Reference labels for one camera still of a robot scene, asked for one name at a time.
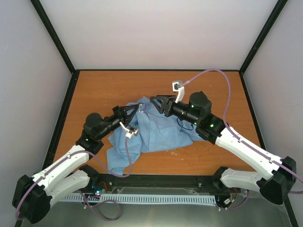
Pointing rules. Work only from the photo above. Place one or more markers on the light blue shirt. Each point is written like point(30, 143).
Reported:
point(156, 133)

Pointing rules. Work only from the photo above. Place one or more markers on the dark round brooch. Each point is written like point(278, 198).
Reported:
point(141, 108)

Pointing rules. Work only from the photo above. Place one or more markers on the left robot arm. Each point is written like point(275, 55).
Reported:
point(35, 195)

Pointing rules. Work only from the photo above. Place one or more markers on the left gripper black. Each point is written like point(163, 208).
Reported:
point(124, 117)

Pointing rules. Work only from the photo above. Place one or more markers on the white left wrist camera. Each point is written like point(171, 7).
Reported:
point(130, 131)

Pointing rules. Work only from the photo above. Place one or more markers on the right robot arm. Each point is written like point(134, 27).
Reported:
point(272, 176)

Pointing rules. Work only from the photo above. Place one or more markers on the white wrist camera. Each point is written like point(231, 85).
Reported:
point(130, 131)
point(177, 86)

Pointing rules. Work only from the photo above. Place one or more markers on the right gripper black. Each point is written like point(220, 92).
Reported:
point(166, 106)

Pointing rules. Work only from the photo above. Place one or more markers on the light blue slotted cable duct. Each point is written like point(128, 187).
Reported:
point(152, 199)

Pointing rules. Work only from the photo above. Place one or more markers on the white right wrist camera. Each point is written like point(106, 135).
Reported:
point(177, 86)

